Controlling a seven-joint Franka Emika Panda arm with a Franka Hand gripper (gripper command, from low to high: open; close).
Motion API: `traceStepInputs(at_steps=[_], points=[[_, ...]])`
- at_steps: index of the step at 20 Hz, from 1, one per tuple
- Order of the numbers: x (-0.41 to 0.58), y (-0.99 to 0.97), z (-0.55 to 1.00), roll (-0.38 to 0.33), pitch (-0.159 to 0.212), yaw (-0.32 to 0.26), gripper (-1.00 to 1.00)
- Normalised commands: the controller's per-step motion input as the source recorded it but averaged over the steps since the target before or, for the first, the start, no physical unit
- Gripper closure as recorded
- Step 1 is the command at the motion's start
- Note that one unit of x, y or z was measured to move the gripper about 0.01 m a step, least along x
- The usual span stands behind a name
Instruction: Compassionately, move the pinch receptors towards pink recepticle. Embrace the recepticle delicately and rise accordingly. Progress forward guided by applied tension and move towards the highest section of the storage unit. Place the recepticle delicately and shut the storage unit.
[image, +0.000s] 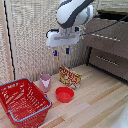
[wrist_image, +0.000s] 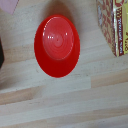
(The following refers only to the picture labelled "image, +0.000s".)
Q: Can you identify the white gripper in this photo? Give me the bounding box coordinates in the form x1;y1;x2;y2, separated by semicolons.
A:
45;27;83;57

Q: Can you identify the pink plastic cup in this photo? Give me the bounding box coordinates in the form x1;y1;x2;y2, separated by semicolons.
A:
39;73;52;94

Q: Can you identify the yellow red snack box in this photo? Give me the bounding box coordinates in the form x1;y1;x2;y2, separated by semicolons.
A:
58;65;83;91

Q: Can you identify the red plastic bowl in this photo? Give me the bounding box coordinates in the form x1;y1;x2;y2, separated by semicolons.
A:
55;86;75;104

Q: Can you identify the brown drawer cabinet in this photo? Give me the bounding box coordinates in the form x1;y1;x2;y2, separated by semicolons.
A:
82;9;128;83

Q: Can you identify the red plastic shopping basket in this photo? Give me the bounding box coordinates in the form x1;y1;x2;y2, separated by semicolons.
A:
0;77;53;128

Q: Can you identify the silver drawer handle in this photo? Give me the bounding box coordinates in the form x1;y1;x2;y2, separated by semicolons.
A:
90;32;122;43
95;54;121;67

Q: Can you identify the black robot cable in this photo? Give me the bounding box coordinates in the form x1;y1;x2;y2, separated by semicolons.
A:
81;13;128;36

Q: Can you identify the black vertical frame strip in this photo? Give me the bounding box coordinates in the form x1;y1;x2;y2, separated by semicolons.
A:
2;0;16;82

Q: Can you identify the grey basket handle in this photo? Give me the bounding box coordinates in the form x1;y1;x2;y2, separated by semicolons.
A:
7;94;53;123
0;77;33;89

